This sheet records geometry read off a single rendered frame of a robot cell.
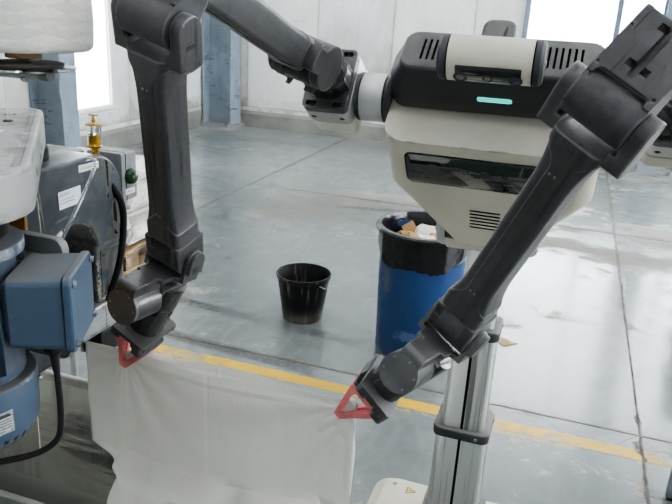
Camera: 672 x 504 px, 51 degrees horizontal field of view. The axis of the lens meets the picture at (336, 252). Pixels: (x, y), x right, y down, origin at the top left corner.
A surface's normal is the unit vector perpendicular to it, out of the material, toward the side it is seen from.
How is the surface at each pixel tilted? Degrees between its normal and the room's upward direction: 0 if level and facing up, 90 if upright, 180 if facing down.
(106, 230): 90
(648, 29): 62
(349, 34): 90
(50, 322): 90
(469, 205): 130
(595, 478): 0
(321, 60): 105
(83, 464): 90
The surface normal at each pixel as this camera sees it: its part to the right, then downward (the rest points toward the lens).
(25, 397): 0.96, 0.16
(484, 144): -0.17, -0.54
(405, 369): -0.49, 0.06
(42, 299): 0.09, 0.33
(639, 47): -0.29, -0.18
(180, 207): 0.81, 0.43
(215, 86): -0.33, 0.29
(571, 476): 0.05, -0.94
